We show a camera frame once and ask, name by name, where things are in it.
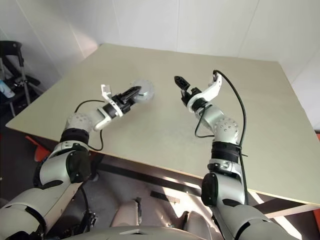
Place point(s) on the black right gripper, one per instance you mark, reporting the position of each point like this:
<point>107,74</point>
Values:
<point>190,95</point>

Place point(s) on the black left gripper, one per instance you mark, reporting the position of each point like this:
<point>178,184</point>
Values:
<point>122,103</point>

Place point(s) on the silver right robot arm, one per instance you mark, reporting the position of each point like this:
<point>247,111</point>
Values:
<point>212,117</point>

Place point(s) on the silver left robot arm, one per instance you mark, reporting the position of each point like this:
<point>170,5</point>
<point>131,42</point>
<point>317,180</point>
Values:
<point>77,122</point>

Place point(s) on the black floor tape strip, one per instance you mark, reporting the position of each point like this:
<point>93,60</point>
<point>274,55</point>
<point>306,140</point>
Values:
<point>162,196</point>

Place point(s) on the beige rounded shell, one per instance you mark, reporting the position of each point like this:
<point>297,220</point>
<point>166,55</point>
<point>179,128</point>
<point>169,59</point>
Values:
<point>126,215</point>

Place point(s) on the light blue bottle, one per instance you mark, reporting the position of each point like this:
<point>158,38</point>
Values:
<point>6,88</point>

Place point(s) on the black folding stroller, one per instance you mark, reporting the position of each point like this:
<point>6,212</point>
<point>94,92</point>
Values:
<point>10,46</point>

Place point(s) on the silver robot torso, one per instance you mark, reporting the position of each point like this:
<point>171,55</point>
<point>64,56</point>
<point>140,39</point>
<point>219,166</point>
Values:
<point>140,233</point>

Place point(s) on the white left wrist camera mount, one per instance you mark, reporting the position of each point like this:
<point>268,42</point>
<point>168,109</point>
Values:
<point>106,91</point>

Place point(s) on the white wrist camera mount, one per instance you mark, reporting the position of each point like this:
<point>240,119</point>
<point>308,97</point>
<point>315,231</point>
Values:
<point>210,91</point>
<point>106,91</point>

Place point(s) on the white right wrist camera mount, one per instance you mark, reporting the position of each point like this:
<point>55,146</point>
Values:
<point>210,91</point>

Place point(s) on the dark table frame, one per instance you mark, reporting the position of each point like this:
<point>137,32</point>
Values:
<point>150,178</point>

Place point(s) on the black hinged bracket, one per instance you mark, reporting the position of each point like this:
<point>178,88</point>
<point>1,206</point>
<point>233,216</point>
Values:
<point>88,221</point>

